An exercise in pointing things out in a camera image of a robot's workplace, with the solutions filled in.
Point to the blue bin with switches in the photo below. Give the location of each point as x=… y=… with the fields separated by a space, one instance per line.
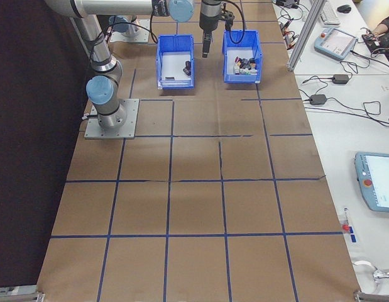
x=243 y=78

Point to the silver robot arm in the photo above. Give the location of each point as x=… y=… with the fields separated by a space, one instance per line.
x=112 y=9
x=131 y=30

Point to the small grey connector box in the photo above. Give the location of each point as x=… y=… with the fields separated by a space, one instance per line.
x=286 y=27
x=290 y=40

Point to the dark brown cylindrical capacitor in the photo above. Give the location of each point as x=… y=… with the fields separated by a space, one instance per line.
x=169 y=77
x=186 y=71
x=187 y=64

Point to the white foam bin liner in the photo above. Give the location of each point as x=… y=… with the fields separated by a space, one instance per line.
x=241 y=52
x=173 y=63

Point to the blue bin with capacitors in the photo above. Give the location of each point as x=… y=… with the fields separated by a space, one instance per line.
x=175 y=85

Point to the dark grey adapter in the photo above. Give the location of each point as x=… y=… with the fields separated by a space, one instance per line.
x=290 y=3

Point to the white computer keyboard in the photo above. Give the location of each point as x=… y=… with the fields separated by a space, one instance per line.
x=330 y=14

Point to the black power adapter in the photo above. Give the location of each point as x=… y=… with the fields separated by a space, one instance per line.
x=340 y=79
x=317 y=99

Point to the grey blue teach pendant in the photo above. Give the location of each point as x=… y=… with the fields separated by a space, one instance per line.
x=335 y=42
x=378 y=182

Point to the black computer mouse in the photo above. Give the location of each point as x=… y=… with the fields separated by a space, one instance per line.
x=344 y=8

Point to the black electronic board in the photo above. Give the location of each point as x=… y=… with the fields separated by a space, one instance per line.
x=371 y=40

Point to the red blue marker pen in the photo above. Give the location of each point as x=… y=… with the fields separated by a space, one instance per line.
x=346 y=217

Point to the blue tape piece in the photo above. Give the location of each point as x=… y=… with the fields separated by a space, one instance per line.
x=353 y=238

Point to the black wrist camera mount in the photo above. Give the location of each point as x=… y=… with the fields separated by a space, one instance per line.
x=228 y=17

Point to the white square base plate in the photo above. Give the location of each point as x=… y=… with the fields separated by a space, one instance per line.
x=142 y=36
x=131 y=126

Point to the aluminium profile post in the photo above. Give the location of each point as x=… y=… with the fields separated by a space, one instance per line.
x=307 y=31

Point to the black frame cover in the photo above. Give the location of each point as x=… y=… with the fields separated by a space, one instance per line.
x=24 y=126

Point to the aluminium frame corner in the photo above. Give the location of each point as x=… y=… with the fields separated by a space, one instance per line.
x=18 y=294
x=374 y=297

